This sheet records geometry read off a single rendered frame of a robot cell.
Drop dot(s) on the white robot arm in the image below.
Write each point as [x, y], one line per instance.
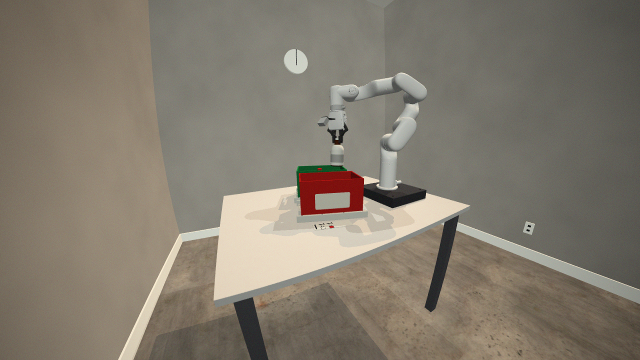
[403, 128]

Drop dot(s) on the white paper strip with printed marks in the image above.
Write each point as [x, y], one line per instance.
[330, 225]

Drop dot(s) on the white bottle with grey label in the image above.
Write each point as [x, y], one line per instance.
[337, 154]

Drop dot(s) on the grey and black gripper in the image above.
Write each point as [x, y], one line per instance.
[339, 124]

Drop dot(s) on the red crate with dividers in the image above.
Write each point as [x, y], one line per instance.
[331, 192]

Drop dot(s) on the green bottle crate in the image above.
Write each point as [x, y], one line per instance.
[314, 169]

